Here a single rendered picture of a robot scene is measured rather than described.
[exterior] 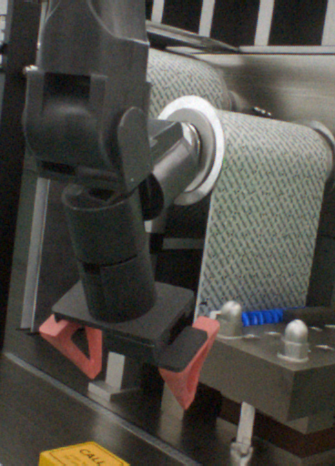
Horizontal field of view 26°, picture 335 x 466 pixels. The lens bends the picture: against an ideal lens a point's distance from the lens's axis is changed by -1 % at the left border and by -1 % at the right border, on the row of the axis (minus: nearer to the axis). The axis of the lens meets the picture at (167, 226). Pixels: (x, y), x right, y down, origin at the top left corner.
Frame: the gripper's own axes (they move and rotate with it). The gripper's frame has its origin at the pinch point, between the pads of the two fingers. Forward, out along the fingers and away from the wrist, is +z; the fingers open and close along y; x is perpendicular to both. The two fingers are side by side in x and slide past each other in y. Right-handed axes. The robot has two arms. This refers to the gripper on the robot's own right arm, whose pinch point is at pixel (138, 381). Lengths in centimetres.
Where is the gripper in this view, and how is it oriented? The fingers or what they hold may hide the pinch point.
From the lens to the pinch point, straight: 66.2
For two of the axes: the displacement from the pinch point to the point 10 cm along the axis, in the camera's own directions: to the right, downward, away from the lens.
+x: -5.0, 5.1, -7.0
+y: -8.6, -1.7, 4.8
